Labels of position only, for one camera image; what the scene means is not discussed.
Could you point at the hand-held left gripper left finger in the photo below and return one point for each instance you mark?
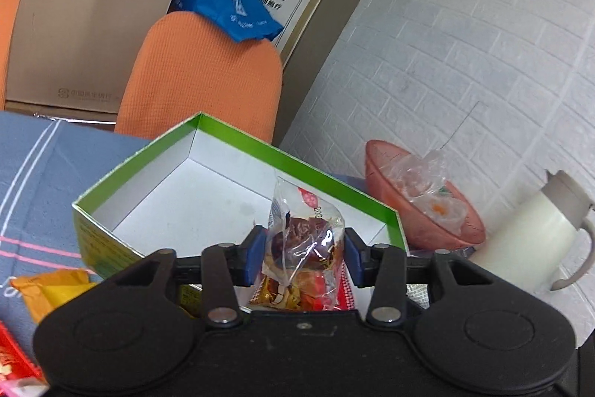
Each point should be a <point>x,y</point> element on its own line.
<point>253,257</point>

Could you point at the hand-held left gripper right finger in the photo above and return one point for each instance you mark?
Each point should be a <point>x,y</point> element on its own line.
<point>353,260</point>

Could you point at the clear jujube snack packet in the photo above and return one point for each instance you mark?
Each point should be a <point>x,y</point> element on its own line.
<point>302,234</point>

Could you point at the green cardboard box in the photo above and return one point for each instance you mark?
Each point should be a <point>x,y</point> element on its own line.
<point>186,192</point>

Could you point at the red snack bag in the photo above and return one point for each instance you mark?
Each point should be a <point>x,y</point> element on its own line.
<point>14,350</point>

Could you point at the small red snack packet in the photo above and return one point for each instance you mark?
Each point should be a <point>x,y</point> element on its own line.
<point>346,297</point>

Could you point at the small yellow snack packet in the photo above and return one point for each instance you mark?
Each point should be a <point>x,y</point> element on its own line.
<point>274,297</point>

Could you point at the pink bowl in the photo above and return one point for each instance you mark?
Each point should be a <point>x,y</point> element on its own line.
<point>386,201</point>

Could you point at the clear plastic wrapper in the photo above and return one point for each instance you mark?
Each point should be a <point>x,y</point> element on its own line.
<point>423,183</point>

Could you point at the white thermos jug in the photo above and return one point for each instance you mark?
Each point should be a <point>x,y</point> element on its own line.
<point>525,239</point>

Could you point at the yellow chip bag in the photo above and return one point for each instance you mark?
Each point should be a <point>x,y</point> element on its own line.
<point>69,297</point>

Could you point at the orange chair back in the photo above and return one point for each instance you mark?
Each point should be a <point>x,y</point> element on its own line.
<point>204,71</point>

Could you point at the orange chair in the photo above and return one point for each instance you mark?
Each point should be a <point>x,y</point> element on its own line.
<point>204,71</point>
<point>9,34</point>

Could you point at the blue striped tablecloth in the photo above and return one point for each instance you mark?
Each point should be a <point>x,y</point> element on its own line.
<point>37,192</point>

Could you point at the orange snack packet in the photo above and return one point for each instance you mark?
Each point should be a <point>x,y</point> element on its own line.
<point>28,285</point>

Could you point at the brown paper bag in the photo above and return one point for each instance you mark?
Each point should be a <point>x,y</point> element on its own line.
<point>83,39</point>

